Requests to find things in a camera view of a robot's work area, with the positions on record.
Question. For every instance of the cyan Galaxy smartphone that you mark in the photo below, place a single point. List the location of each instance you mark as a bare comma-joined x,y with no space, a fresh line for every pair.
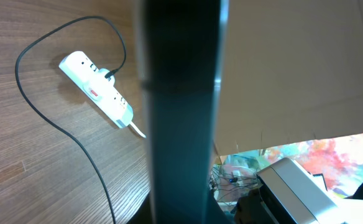
180,56

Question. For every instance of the white power strip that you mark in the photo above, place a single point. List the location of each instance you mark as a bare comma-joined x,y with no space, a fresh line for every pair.
92,81

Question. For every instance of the silver box device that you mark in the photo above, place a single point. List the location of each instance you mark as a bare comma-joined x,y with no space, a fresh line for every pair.
290,195

